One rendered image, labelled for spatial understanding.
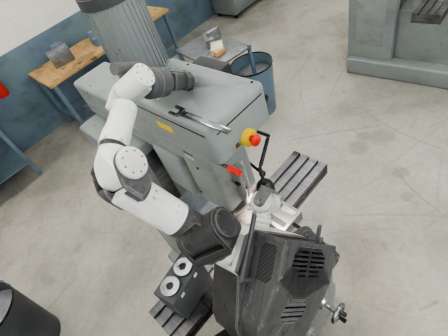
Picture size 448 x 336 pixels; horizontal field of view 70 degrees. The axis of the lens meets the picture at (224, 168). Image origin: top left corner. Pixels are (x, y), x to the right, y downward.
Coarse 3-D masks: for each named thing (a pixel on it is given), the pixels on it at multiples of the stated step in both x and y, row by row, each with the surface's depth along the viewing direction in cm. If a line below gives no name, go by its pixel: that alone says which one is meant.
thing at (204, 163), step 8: (160, 136) 124; (160, 144) 131; (168, 144) 124; (176, 144) 118; (176, 152) 124; (184, 152) 118; (192, 152) 112; (192, 160) 118; (200, 160) 112; (208, 160) 110; (208, 168) 113; (216, 168) 114
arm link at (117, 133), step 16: (112, 112) 78; (128, 112) 79; (112, 128) 75; (128, 128) 77; (112, 144) 73; (128, 144) 76; (96, 160) 73; (112, 160) 71; (96, 176) 75; (112, 176) 71; (112, 192) 77
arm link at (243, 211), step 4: (240, 204) 149; (244, 204) 149; (248, 204) 151; (236, 208) 148; (240, 208) 148; (244, 208) 147; (248, 208) 147; (232, 212) 148; (236, 212) 147; (240, 212) 146; (244, 212) 143; (248, 212) 143; (252, 212) 144; (236, 216) 146; (240, 216) 143; (244, 216) 142; (248, 216) 141; (240, 220) 142; (244, 220) 141
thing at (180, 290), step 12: (180, 264) 148; (192, 264) 146; (168, 276) 146; (180, 276) 144; (192, 276) 144; (204, 276) 153; (168, 288) 142; (180, 288) 141; (192, 288) 146; (204, 288) 156; (168, 300) 139; (180, 300) 140; (192, 300) 149; (180, 312) 143
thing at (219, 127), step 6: (180, 108) 100; (174, 114) 98; (180, 114) 98; (186, 114) 97; (192, 114) 96; (192, 120) 95; (198, 120) 93; (204, 120) 92; (210, 126) 90; (216, 126) 89; (222, 126) 89; (222, 132) 88; (228, 132) 86
